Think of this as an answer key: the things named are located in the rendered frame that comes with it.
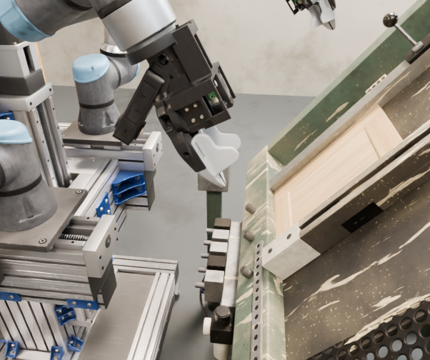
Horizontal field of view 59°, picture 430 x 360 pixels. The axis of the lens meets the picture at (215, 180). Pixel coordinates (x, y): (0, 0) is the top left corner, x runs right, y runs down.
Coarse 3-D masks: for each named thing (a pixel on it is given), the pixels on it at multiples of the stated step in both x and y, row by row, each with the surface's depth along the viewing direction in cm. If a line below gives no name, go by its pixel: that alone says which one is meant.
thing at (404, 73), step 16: (400, 64) 103; (416, 64) 98; (384, 80) 105; (400, 80) 101; (368, 96) 107; (384, 96) 104; (352, 112) 109; (336, 128) 111; (320, 144) 113; (304, 160) 117; (288, 176) 121
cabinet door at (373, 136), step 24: (360, 120) 107; (384, 120) 97; (336, 144) 109; (360, 144) 100; (384, 144) 90; (312, 168) 113; (336, 168) 102; (360, 168) 93; (288, 192) 116; (312, 192) 105; (288, 216) 107
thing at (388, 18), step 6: (390, 12) 99; (384, 18) 99; (390, 18) 98; (396, 18) 98; (384, 24) 100; (390, 24) 99; (396, 24) 99; (402, 30) 99; (408, 36) 98; (414, 42) 98; (420, 42) 97; (414, 48) 98; (420, 48) 97
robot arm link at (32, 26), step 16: (0, 0) 43; (16, 0) 42; (32, 0) 41; (48, 0) 41; (64, 0) 41; (0, 16) 44; (16, 16) 43; (32, 16) 43; (48, 16) 43; (64, 16) 43; (80, 16) 47; (96, 16) 51; (16, 32) 45; (32, 32) 45; (48, 32) 46
